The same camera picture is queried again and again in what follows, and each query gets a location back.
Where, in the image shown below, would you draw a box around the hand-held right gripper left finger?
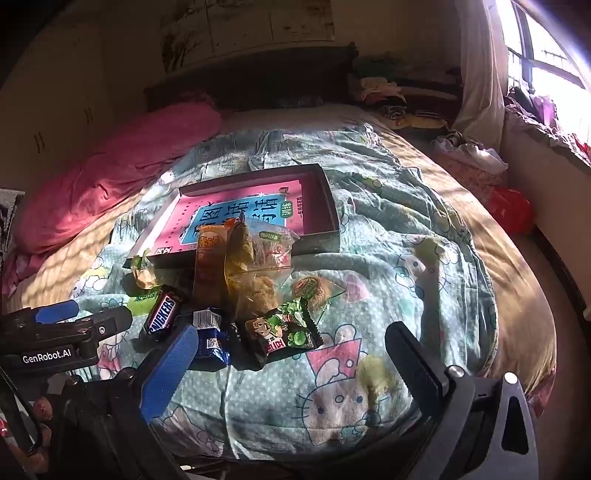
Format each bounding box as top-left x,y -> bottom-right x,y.
60,322 -> 200,480

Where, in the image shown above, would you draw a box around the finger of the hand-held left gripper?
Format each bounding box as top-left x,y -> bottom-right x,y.
0,299 -> 80,326
69,306 -> 134,344

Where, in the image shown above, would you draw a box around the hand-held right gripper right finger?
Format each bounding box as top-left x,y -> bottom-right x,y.
385,322 -> 541,480

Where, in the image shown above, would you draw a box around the blue candy packet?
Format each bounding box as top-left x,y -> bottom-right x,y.
188,309 -> 232,370

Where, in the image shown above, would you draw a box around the brown chocolate bar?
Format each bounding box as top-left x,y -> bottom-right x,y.
143,285 -> 185,341

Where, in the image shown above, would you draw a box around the yellow cake green wrapper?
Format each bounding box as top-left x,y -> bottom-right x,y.
129,249 -> 163,304

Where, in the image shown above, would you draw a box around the dark red cake packet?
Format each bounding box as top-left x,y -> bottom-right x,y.
228,322 -> 269,371

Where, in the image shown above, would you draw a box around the clear meat floss cake packet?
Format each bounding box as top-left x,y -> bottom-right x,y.
225,270 -> 291,324

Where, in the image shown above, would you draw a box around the orange cracker packet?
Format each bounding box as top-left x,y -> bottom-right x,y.
194,226 -> 232,315

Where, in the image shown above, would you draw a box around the black green pea snack packet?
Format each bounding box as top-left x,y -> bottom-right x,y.
244,298 -> 324,365

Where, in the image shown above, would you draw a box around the round pastry packet green label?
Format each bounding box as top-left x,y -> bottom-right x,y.
291,274 -> 347,315

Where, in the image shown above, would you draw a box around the yellow snack bag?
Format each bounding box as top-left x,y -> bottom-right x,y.
224,220 -> 257,278

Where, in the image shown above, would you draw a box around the grey cardboard box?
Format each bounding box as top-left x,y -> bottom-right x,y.
127,163 -> 341,269

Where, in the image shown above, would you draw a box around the clear red candy packet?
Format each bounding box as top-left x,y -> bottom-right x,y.
252,228 -> 301,273

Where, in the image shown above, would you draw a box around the person's left hand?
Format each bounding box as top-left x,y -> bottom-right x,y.
25,396 -> 55,472

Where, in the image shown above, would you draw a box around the cartoon printed blanket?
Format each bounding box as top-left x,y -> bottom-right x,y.
69,122 -> 500,462

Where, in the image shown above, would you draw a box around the pink quilt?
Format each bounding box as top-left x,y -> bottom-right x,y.
0,98 -> 225,298

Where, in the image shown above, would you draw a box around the pink book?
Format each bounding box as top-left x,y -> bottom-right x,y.
139,178 -> 320,259

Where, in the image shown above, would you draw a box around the red plastic bag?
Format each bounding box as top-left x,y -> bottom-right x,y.
487,187 -> 536,236

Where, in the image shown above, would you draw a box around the white wardrobe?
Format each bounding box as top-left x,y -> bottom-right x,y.
0,28 -> 116,195

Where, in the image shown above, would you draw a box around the white cloth heap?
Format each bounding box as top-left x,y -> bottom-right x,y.
431,129 -> 509,176

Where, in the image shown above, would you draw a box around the pile of clothes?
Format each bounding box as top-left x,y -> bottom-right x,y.
348,55 -> 462,130

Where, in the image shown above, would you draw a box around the cream curtain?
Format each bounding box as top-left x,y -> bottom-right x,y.
455,0 -> 509,153

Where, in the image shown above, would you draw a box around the clothes on windowsill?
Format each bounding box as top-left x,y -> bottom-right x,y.
503,85 -> 591,167

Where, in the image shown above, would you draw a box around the dark headboard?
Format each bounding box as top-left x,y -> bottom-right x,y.
143,44 -> 358,114

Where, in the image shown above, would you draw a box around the window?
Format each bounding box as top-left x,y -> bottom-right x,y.
499,0 -> 591,134

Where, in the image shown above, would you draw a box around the black cable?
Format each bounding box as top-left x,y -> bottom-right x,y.
0,367 -> 38,457

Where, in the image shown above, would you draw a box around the wall poster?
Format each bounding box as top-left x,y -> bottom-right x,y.
159,0 -> 335,72

